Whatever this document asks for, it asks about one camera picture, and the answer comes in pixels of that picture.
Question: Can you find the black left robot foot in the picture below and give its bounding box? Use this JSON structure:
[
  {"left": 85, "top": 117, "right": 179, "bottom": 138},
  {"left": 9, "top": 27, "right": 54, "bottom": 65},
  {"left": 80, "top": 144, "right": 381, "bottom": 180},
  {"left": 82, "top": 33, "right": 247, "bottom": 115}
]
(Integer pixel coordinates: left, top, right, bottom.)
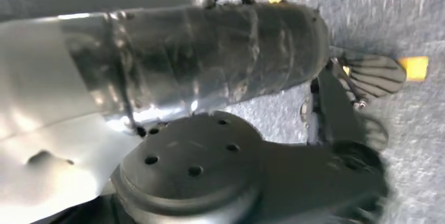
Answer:
[{"left": 300, "top": 47, "right": 407, "bottom": 152}]

